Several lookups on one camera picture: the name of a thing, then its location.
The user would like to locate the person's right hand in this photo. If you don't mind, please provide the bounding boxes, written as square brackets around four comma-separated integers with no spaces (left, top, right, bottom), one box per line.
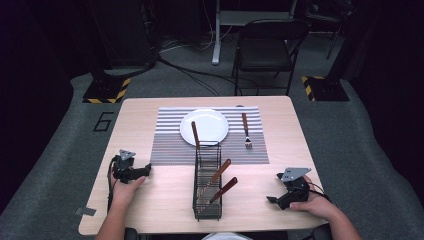
[288,174,335,222]

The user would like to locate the wooden handled fork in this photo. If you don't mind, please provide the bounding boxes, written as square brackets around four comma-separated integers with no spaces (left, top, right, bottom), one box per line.
[241,112,254,150]

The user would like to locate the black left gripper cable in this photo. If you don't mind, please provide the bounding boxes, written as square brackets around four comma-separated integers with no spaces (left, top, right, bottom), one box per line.
[106,155,120,214]

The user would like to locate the black wire cutlery basket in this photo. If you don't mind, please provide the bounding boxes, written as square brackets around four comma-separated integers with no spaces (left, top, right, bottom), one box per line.
[192,141,223,222]

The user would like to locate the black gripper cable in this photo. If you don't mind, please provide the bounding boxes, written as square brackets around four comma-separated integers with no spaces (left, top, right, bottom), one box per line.
[106,155,120,214]
[308,181,333,204]

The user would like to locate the white desk frame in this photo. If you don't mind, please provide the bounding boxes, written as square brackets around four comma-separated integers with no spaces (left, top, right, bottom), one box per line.
[211,0,298,66]

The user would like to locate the person's left hand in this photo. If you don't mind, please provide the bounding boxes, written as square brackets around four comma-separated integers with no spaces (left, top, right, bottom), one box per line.
[110,175,147,210]

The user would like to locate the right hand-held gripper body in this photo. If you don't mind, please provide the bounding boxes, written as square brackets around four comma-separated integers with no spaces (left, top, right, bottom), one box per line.
[276,167,313,211]

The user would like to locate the grey tape piece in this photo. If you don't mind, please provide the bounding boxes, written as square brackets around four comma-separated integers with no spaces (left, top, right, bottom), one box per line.
[74,206,98,217]

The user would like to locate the person's white shirt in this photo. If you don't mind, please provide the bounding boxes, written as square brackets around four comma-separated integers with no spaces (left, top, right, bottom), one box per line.
[201,232,253,240]

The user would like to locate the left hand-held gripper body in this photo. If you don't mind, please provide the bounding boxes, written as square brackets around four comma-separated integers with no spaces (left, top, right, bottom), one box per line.
[112,149,137,184]

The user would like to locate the long wooden handled knife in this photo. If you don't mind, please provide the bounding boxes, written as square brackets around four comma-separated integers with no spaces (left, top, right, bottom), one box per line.
[196,158,232,201]

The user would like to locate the large black cabinet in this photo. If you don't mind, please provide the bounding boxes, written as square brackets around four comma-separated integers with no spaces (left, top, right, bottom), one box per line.
[87,0,158,69]

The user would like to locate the white floor cables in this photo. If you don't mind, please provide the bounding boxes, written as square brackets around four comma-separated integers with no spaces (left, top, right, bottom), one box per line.
[159,0,236,54]

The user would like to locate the white round plate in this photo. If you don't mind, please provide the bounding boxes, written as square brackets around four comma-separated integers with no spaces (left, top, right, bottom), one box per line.
[179,108,230,147]

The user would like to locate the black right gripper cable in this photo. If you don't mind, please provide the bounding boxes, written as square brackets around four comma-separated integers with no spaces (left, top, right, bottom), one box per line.
[308,181,333,204]

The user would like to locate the grey striped placemat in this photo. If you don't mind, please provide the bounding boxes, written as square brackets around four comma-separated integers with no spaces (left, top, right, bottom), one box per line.
[150,105,270,167]

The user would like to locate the striped black stand base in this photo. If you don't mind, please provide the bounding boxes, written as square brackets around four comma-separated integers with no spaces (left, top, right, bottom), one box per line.
[82,77,132,105]
[301,75,351,102]

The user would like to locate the short wooden handled knife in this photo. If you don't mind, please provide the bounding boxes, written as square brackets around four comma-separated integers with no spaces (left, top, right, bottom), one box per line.
[197,176,239,214]

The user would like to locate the black floor cable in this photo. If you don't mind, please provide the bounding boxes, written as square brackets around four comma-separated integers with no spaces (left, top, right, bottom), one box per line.
[156,54,259,98]

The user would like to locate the black folding chair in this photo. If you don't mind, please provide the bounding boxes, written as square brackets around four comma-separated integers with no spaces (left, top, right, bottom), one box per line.
[231,18,311,97]

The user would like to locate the upright wooden handled utensil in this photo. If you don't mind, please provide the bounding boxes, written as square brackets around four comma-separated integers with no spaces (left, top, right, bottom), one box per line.
[190,121,201,149]

